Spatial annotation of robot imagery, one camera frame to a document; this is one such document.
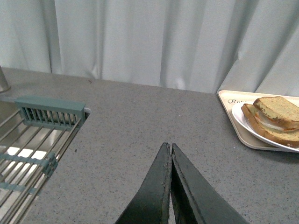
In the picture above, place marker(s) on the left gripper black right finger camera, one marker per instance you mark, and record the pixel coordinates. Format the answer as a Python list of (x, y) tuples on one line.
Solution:
[(194, 200)]

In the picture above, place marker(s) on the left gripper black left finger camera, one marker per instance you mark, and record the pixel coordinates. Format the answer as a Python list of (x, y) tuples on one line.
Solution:
[(150, 205)]

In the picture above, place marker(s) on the white round plate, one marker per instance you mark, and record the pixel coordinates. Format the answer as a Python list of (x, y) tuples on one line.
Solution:
[(240, 118)]

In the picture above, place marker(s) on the toast slice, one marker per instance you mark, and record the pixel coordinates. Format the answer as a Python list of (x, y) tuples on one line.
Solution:
[(279, 110), (289, 139)]

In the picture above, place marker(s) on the white egg filling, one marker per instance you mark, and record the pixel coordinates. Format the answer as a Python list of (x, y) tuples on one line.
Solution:
[(268, 123)]

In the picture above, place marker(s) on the beige rabbit tray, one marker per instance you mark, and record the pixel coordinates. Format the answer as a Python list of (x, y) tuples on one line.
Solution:
[(231, 98)]

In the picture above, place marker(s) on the green metal sink rack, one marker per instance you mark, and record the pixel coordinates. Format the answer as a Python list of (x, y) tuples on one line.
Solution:
[(35, 140)]

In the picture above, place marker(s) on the pale grey curtain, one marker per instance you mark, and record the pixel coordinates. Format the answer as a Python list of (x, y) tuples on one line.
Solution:
[(197, 45)]

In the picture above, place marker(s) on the steel faucet base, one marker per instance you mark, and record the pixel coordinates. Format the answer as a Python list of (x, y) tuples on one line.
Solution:
[(4, 85)]

